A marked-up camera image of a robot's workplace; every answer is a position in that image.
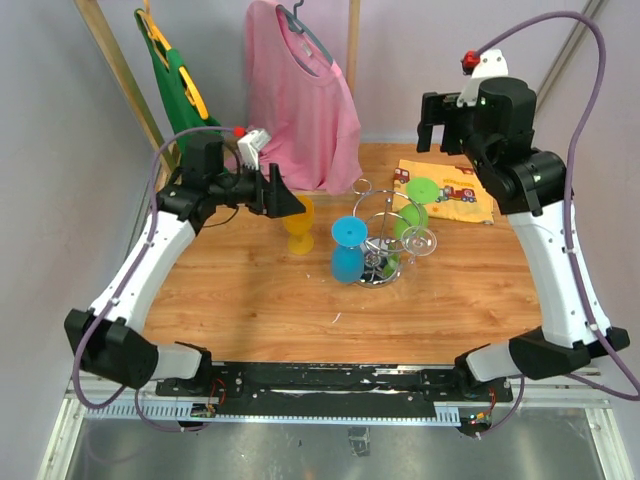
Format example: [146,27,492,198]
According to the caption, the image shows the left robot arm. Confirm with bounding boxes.
[64,129,306,396]

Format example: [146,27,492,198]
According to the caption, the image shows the green vest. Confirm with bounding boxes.
[133,7,221,161]

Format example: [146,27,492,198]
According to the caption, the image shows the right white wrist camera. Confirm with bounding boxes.
[456,49,509,108]

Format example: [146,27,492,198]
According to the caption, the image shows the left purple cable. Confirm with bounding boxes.
[72,124,246,433]

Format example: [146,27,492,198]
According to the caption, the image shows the yellow clothes hanger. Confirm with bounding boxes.
[135,0,210,121]

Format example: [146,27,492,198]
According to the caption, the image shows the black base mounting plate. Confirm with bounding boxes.
[155,362,513,418]

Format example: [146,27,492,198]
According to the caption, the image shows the orange plastic wine glass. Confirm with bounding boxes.
[283,195,315,255]

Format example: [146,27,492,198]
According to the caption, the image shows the clear wine glass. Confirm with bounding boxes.
[400,225,437,264]

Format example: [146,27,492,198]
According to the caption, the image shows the purple cable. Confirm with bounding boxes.
[462,10,640,441]
[72,124,246,433]

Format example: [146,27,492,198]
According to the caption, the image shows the chrome wine glass rack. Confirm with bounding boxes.
[352,178,413,289]

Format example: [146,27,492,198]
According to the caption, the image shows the green plastic wine glass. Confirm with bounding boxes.
[394,177,439,240]

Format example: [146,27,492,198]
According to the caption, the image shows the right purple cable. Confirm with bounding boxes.
[462,10,640,441]

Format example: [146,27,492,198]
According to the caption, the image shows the wooden clothes rack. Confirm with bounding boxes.
[73,0,362,211]

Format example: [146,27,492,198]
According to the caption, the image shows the grey clothes hanger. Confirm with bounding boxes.
[274,1,334,81]

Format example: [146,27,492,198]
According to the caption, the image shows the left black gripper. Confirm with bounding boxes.
[210,159,306,218]

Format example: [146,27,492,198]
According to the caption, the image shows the pink t-shirt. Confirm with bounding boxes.
[244,1,362,195]

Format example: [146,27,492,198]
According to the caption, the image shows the aluminium frame rail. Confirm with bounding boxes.
[38,357,609,479]

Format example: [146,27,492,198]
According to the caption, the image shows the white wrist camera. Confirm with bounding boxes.
[456,49,509,108]
[237,128,271,170]

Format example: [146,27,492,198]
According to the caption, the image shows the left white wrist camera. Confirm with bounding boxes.
[237,128,271,170]

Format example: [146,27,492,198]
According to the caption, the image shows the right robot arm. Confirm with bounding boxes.
[417,77,630,400]

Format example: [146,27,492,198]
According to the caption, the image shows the yellow printed folded cloth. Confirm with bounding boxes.
[393,159,494,225]

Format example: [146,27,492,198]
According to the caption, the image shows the blue plastic wine glass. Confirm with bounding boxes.
[331,216,368,284]

